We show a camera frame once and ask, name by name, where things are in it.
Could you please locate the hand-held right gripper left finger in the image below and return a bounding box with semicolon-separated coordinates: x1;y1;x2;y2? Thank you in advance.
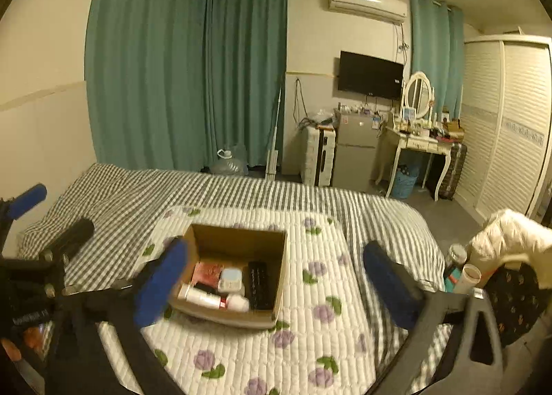
60;237;189;395

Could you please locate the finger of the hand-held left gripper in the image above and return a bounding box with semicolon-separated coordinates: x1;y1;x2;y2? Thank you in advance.
17;218;96;268
0;183;48;223

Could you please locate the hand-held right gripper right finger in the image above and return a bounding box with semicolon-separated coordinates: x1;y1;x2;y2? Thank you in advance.
363;241;504;395

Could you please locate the pink floral box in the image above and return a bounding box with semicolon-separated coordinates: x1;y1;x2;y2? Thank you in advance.
192;262;224;288

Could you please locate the white tube with red cap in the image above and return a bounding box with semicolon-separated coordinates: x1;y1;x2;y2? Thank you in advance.
178;283;228;309

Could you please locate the blue and white round case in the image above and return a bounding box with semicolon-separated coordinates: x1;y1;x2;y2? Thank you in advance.
218;268;243;292

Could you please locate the cardboard box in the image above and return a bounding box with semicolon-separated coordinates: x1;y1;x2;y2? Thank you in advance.
168;223;289;331

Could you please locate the black remote control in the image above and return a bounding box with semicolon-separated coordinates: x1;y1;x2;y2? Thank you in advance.
247;261;277;310

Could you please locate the person's left hand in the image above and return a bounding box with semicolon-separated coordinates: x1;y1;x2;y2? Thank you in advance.
2;324;46;361

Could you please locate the lidded teal bottle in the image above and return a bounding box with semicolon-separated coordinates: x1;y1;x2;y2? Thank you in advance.
444;244;469;292

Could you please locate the grey checked bedsheet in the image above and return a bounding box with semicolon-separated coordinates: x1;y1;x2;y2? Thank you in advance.
17;162;447;378

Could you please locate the white paper cup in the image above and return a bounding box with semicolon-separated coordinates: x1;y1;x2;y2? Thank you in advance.
453;263;482;295

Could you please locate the white floral quilt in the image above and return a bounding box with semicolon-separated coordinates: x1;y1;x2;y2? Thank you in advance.
97;205;436;395

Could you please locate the blue basket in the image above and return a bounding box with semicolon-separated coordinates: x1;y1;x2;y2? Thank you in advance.
390;162;420;200

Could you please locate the dark floral garment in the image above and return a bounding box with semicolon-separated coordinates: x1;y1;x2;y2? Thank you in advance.
487;266;549;346

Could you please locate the dark suitcase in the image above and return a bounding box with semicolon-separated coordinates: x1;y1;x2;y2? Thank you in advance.
437;142;469;201

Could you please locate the white puffer jacket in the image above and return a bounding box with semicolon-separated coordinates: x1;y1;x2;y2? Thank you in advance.
469;209;552;275

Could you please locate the clear water jug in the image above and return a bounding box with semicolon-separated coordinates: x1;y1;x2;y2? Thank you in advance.
209;149;250;177

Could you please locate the grey small fridge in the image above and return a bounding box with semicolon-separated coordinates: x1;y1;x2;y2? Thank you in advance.
332;109;383;193

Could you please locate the white dressing table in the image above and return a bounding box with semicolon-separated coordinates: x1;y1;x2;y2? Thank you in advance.
374;122;456;200

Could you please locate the white suitcase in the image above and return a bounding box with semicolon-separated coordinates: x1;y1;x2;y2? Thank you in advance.
302;125;337;187

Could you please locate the white mop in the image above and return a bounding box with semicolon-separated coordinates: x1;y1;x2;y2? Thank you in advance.
264;76;286;182

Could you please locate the wide green curtain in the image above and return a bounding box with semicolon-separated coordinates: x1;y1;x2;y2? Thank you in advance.
85;0;214;172

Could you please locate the white louvred wardrobe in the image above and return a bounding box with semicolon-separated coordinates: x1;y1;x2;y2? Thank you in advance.
453;35;552;221

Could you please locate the white oval vanity mirror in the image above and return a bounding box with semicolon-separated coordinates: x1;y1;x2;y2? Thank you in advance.
401;71;434;119

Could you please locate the narrow green curtain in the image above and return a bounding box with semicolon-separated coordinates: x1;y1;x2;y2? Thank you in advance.
203;0;289;172

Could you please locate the light green curtain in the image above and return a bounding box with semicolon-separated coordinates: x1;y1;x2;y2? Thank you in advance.
409;0;465;113

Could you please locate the white air conditioner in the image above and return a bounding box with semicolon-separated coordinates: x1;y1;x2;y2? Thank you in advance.
329;0;408;25

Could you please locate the black wall cable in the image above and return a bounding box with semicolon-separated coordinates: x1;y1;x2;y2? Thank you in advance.
294;78;312;129

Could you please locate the black wall television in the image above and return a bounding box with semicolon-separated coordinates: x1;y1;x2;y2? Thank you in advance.
337;50;405;101

